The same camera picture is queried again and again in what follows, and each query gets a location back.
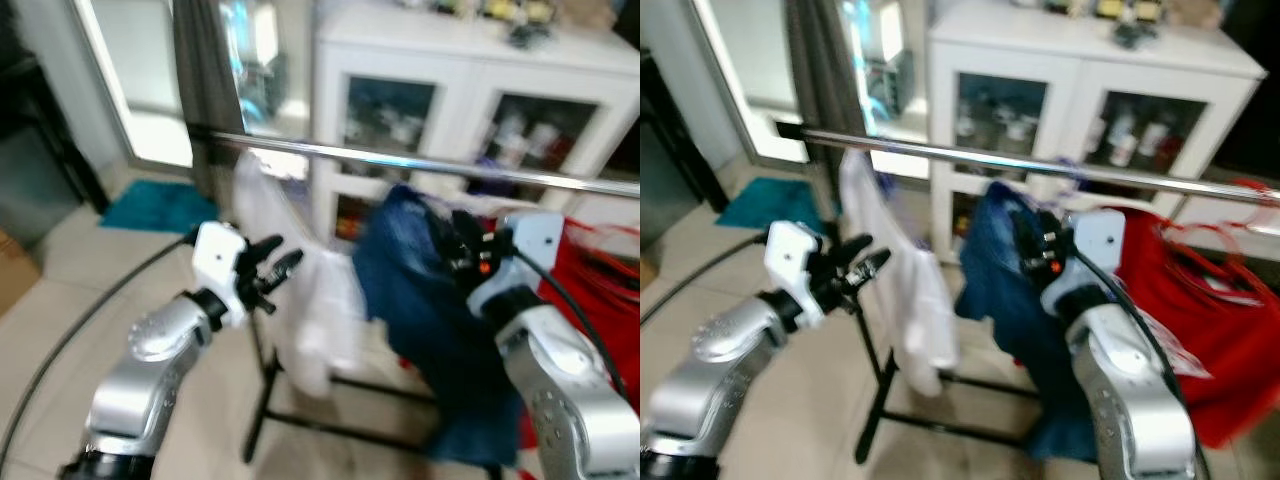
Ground teal floor mat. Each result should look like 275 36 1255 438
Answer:
714 177 816 231
98 180 219 233

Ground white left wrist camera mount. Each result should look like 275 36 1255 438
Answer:
765 222 827 331
190 222 251 327

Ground black shelf unit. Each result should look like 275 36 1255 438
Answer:
640 50 731 266
0 0 109 251

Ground blue denim jeans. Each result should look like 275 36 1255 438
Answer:
352 183 526 469
955 180 1096 463

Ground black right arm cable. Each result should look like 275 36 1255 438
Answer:
510 248 631 406
1073 248 1211 480

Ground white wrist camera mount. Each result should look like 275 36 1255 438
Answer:
500 212 567 293
190 222 251 327
1068 210 1127 288
765 222 827 331

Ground red garment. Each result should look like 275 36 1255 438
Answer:
1105 178 1280 451
520 215 641 451

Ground white glass-door cabinet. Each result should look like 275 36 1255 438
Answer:
925 0 1269 266
310 0 641 251

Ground grey curtain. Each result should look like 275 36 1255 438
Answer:
172 0 246 206
783 0 861 201

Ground white t-shirt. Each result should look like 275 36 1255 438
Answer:
232 150 366 399
838 150 961 399

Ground chrome and black clothes rack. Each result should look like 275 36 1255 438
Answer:
188 122 641 473
773 118 1280 469

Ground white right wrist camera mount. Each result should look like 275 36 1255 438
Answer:
1068 210 1127 288
500 212 567 293

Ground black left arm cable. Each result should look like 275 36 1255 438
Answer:
640 232 771 326
0 230 201 451

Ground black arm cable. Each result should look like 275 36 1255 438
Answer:
1073 248 1211 480
0 230 201 451
510 248 631 406
640 232 771 326

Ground white framed glass door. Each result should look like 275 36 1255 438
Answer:
645 0 806 166
15 0 196 171

